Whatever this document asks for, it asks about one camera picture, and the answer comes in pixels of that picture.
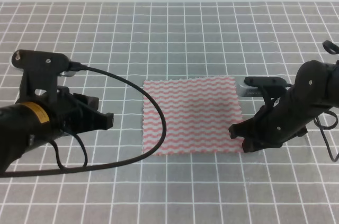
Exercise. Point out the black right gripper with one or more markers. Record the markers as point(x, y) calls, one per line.
point(284, 121)

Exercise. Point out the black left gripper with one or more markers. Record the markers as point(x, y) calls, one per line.
point(67, 113)

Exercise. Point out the pink white wavy striped towel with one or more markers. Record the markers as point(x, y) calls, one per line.
point(198, 114)

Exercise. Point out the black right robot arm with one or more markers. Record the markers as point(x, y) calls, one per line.
point(317, 83)

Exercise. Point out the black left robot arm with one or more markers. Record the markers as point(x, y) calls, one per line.
point(35, 122)

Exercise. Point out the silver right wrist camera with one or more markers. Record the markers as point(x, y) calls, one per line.
point(257, 86)

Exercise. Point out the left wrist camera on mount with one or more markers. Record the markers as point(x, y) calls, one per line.
point(41, 71)

